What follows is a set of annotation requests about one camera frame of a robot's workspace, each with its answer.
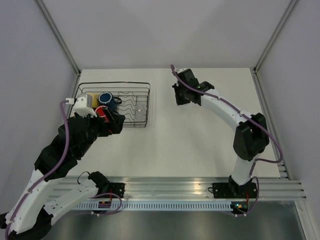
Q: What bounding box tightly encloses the left aluminium frame post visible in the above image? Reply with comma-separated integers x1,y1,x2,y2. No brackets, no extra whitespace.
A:
34,0,81,77

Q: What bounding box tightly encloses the blue mug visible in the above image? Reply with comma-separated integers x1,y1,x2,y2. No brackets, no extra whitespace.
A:
98,92,122,111

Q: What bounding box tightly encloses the white slotted cable duct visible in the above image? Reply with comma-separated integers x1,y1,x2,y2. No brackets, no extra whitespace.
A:
74,200,232,212

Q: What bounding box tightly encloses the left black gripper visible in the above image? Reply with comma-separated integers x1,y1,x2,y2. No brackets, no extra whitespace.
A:
77,105,126,157

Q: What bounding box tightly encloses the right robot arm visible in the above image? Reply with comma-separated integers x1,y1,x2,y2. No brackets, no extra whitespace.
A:
170,65,270,198

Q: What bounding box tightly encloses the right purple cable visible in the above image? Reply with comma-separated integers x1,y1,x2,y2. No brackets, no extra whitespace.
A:
170,64,285,218

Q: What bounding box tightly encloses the right aluminium frame post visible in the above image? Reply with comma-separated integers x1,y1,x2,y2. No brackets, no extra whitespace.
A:
252,0,300,75

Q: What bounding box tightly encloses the clear glass cup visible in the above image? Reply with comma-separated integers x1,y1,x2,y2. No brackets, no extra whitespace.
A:
135,102,147,114
134,111,146,122

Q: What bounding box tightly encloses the black wire dish rack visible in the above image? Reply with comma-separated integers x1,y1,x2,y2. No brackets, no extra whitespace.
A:
75,81,151,128

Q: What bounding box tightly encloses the purple cable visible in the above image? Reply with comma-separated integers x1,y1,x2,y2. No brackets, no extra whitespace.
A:
4,99,73,237
170,64,285,218

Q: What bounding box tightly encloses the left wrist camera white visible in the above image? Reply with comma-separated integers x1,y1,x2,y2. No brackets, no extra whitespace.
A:
65,93,97,118

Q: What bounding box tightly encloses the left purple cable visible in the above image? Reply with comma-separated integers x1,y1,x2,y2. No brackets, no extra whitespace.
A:
4,99,73,237

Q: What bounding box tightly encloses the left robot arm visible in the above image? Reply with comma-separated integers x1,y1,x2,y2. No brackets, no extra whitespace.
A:
0,108,125,240

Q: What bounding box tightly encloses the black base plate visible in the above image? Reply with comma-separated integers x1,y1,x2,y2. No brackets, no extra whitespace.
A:
107,182,126,198
211,182,258,199

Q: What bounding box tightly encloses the aluminium front rail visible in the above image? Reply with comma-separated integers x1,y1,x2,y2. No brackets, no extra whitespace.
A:
37,176,308,201

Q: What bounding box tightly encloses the red mug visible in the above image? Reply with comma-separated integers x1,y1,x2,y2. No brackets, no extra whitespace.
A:
95,105,108,118

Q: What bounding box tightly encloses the aluminium frame post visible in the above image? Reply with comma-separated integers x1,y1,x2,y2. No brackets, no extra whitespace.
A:
252,0,300,75
34,0,81,77

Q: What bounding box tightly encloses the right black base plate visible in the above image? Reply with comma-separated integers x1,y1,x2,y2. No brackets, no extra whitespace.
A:
211,182,258,199

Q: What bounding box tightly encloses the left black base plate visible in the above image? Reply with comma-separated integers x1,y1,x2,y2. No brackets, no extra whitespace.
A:
107,182,126,198

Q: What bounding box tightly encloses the pale yellow mug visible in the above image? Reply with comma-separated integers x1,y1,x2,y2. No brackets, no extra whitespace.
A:
88,92,100,109

